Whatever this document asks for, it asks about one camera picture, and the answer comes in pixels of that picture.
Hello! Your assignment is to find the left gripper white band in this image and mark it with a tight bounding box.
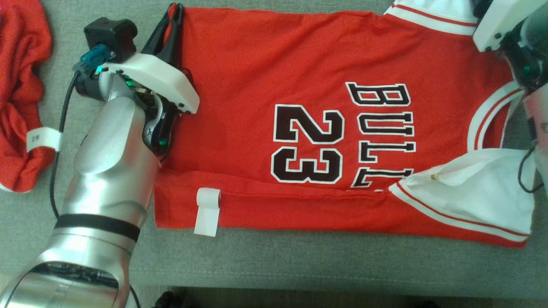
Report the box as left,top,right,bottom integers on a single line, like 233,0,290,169
101,4,200,157

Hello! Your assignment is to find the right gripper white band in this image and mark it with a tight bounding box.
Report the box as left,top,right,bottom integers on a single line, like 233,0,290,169
473,0,548,92

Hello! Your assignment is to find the red Bulls 23 jersey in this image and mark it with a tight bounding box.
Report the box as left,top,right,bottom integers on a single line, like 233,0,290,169
153,0,536,249

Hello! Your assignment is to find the red shorts white stripe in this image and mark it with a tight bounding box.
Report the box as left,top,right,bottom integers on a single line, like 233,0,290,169
0,0,54,193

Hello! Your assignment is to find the grey fabric sofa seat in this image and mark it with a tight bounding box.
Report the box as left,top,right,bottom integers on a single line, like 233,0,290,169
0,0,548,300

